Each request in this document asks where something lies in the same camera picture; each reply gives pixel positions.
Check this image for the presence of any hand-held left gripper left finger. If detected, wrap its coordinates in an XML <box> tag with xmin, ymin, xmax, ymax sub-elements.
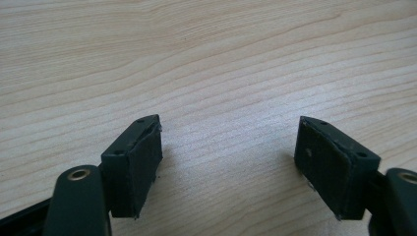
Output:
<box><xmin>100</xmin><ymin>113</ymin><xmax>164</xmax><ymax>219</ymax></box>

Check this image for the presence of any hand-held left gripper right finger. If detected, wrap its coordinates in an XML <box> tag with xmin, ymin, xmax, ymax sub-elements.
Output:
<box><xmin>293</xmin><ymin>115</ymin><xmax>382</xmax><ymax>221</ymax></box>

